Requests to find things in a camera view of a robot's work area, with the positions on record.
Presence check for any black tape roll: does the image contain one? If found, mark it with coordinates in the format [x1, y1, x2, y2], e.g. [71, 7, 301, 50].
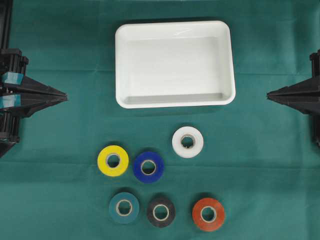
[146, 196, 176, 228]

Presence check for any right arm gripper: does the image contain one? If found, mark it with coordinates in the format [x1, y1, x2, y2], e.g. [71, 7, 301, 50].
[267, 50, 320, 147]

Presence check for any white tape roll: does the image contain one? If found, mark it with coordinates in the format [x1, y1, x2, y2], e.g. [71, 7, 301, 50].
[172, 126, 204, 158]

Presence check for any black left frame rail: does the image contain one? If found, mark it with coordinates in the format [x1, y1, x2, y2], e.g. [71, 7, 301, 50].
[0, 0, 13, 49]

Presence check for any blue tape roll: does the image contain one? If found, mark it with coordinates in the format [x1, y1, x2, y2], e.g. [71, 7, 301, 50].
[133, 151, 165, 184]

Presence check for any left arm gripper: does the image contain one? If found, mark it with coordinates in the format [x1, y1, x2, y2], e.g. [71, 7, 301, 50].
[0, 48, 68, 156]

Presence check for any yellow tape roll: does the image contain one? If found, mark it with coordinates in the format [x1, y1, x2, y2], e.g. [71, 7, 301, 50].
[97, 145, 129, 177]

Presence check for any white plastic tray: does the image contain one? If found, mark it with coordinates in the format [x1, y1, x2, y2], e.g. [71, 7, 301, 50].
[115, 20, 236, 109]

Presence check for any red tape roll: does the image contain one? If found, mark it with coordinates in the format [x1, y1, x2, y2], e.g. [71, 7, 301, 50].
[192, 197, 226, 232]

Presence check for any teal tape roll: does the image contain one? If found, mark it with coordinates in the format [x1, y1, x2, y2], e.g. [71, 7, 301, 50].
[108, 192, 140, 224]

